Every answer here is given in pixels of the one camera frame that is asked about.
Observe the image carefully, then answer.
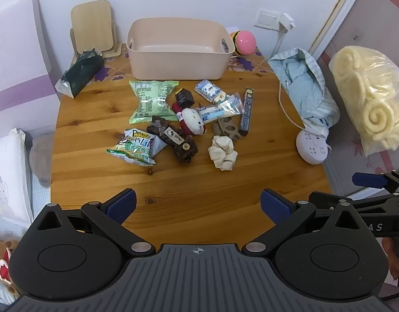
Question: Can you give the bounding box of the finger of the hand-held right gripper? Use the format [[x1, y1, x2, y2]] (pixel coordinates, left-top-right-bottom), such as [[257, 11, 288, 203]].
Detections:
[[308, 192, 399, 215], [353, 170, 399, 196]]

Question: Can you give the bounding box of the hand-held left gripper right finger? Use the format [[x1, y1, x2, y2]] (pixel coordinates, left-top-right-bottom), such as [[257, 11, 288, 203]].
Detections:
[[242, 188, 378, 257]]

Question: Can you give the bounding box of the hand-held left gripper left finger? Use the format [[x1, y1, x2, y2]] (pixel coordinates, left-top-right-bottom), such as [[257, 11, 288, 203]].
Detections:
[[21, 188, 156, 257]]

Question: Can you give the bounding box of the green and white chip packet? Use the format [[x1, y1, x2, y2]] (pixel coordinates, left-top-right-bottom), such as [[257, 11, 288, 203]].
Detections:
[[106, 129, 167, 167]]

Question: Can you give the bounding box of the cream fabric scrunchie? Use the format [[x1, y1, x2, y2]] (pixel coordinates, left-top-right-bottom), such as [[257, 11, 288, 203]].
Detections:
[[208, 135, 238, 171]]

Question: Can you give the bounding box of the light green snack packet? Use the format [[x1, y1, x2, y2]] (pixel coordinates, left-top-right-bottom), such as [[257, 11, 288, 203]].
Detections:
[[128, 80, 180, 125]]

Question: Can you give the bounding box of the white cat plush toy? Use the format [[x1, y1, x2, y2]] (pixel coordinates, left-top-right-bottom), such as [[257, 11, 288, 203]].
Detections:
[[172, 102, 208, 136]]

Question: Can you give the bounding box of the small black box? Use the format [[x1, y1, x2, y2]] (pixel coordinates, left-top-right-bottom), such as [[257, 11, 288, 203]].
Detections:
[[174, 88, 194, 108]]

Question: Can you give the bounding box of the beige plastic storage bin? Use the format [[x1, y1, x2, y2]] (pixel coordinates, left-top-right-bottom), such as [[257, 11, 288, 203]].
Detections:
[[126, 18, 236, 80]]

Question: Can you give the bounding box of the wooden desk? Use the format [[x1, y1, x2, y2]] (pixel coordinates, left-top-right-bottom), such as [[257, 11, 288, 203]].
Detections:
[[50, 44, 333, 251]]

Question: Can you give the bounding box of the round white power strip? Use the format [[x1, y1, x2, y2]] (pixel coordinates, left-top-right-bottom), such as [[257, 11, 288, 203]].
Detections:
[[296, 131, 330, 165]]

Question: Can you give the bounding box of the plastic bag of yellow rolls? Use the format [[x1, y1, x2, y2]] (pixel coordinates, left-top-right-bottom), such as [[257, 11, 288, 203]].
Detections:
[[329, 45, 399, 157]]

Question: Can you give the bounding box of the beige hair claw clip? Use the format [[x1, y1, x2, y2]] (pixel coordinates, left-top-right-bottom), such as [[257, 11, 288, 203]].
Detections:
[[212, 116, 242, 141]]

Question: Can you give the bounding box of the long dark stick packet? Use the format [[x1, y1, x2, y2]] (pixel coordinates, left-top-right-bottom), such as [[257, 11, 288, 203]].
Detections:
[[239, 88, 255, 136]]

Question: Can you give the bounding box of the clear wet wipe packet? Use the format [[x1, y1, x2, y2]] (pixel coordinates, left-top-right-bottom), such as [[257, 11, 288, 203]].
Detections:
[[199, 94, 244, 124]]

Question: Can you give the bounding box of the light blue cloth bag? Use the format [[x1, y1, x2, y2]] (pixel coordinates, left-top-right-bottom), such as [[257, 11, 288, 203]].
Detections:
[[267, 48, 340, 129]]

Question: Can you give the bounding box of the white printed pillow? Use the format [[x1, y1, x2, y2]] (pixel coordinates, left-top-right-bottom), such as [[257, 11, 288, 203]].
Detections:
[[0, 128, 34, 227]]

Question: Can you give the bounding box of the red and white plush toy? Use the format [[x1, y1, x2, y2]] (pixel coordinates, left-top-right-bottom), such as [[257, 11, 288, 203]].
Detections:
[[0, 240, 22, 296]]

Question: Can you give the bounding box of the blue and white patterned packet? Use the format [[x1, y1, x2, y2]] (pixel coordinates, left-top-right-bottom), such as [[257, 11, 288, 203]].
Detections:
[[195, 79, 225, 102]]

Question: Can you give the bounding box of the dark green tissue pack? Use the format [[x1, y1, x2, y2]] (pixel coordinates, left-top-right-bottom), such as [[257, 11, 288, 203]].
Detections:
[[55, 48, 105, 99]]

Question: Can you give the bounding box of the pink burger toy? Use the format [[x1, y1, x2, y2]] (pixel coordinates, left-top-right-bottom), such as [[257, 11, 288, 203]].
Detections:
[[230, 30, 257, 55]]

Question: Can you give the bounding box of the white charger plug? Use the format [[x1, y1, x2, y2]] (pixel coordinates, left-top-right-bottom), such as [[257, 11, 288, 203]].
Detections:
[[279, 13, 296, 35]]

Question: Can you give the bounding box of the purple and white headboard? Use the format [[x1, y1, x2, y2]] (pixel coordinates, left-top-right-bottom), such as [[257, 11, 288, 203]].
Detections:
[[0, 0, 62, 115]]

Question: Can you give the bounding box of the thin white cable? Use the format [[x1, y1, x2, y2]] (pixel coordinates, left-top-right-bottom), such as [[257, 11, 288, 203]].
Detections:
[[279, 80, 307, 131]]

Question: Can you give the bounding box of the thick white cable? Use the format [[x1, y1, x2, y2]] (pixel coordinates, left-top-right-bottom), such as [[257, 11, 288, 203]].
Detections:
[[273, 29, 286, 58]]

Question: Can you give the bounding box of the cream door frame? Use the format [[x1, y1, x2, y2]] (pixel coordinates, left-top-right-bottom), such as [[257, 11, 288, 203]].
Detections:
[[308, 0, 370, 56]]

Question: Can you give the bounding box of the white wall socket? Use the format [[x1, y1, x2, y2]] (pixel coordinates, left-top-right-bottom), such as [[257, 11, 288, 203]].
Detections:
[[254, 8, 282, 30]]

